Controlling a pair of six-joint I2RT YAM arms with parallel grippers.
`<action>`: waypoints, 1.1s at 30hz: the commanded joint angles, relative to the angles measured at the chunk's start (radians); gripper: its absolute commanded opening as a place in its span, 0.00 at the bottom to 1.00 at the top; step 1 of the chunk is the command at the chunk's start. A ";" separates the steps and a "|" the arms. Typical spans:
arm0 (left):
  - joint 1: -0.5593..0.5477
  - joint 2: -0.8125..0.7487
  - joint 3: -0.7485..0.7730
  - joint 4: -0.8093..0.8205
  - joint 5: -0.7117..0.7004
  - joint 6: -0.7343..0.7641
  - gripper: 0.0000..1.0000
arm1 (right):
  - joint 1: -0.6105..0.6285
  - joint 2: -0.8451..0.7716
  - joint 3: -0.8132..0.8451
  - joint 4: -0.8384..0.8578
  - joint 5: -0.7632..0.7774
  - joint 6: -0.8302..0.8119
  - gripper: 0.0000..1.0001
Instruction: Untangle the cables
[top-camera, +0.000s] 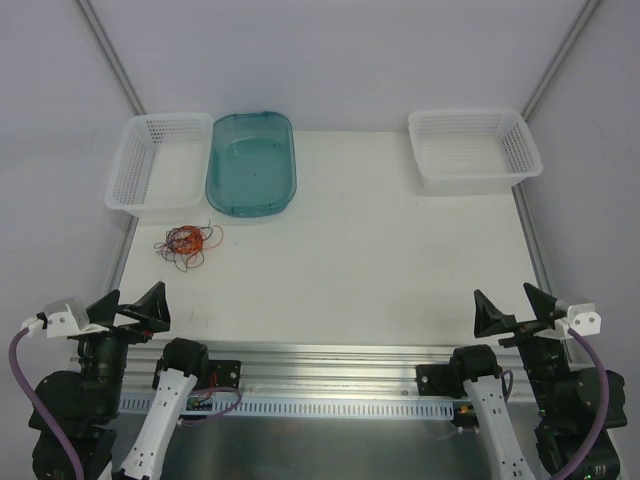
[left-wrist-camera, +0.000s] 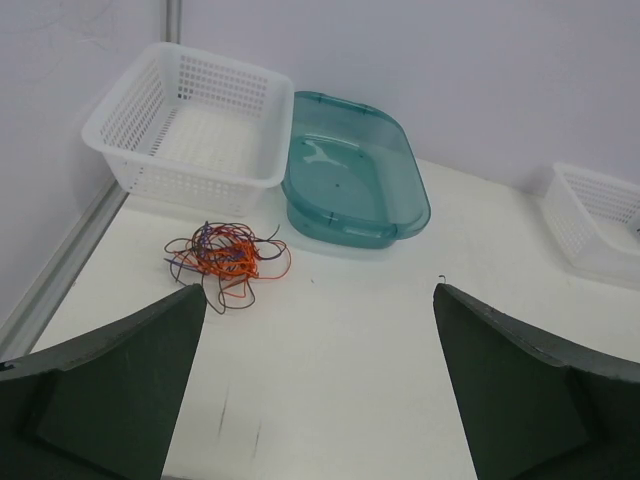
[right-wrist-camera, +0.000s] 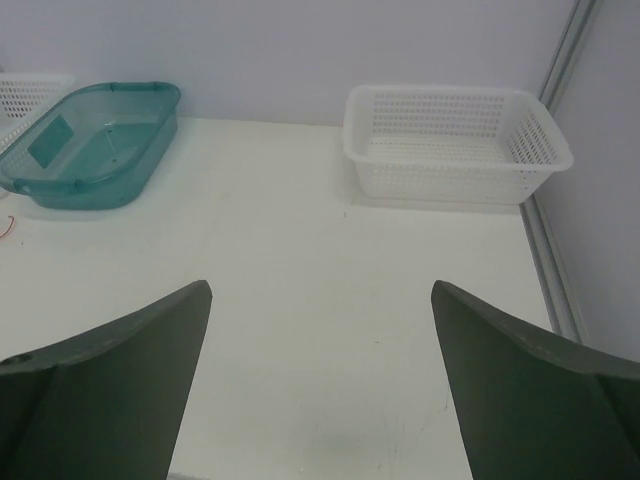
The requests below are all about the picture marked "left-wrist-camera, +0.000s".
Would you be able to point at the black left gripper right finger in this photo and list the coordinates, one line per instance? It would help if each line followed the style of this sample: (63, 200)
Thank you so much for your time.
(534, 405)

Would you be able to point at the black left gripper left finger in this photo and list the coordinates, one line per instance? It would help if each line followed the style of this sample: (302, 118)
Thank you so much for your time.
(102, 405)

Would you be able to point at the white plastic basket right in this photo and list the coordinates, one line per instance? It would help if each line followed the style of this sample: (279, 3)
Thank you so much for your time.
(594, 219)

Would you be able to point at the white plastic basket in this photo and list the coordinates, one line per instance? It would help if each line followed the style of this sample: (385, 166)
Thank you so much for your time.
(594, 219)
(186, 126)

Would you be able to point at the teal transparent plastic tub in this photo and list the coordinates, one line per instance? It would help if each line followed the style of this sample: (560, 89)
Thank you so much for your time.
(351, 176)

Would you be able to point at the white plastic basket left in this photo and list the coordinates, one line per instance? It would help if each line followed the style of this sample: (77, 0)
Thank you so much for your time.
(186, 126)

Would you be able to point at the aluminium frame post left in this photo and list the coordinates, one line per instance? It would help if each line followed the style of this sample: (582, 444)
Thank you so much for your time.
(58, 59)

